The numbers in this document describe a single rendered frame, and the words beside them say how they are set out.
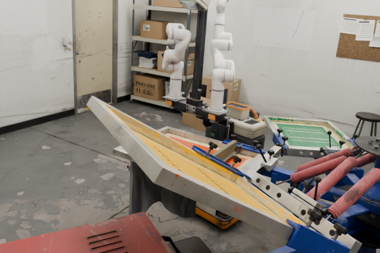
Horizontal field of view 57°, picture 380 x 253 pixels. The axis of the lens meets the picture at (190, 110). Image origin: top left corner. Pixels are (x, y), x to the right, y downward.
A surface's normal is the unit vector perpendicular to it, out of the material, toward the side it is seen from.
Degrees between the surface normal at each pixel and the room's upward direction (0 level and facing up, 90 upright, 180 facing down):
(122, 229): 0
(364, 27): 89
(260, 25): 90
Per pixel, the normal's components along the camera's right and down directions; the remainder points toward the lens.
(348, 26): -0.51, 0.17
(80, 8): 0.85, 0.21
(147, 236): 0.07, -0.96
